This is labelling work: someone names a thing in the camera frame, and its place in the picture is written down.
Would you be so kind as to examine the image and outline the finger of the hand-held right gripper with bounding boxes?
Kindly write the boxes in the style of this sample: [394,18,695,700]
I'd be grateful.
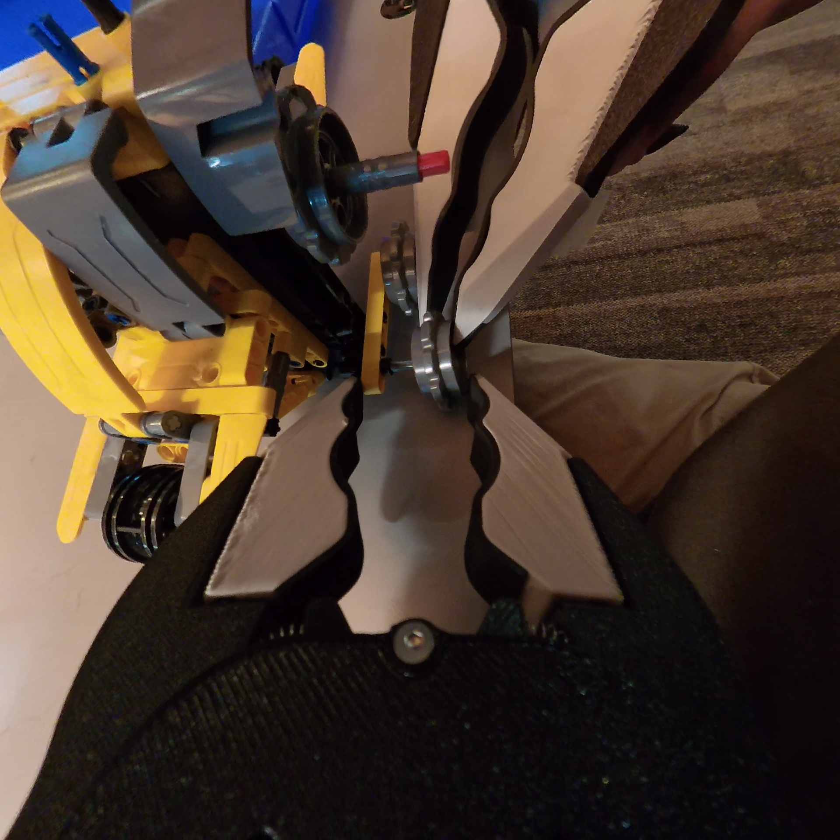
[412,0,527,317]
[451,0,662,343]

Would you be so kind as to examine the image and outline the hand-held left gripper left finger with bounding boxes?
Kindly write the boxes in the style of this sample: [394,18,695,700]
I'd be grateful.
[203,377,365,599]

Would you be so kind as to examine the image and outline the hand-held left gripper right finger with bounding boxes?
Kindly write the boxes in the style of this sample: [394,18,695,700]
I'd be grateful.
[466,374,624,622]

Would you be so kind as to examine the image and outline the dark grey toy wheel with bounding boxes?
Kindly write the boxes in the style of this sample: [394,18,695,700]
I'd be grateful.
[379,222,421,316]
[410,311,470,411]

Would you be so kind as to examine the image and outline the yellow grey toy brick vehicle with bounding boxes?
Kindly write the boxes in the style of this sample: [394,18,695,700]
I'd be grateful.
[0,0,454,565]

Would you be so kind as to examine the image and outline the person's beige pants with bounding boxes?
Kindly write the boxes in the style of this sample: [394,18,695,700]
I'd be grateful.
[512,338,778,513]

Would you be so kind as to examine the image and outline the blue plastic bin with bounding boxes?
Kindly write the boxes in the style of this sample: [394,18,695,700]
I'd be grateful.
[0,0,342,89]

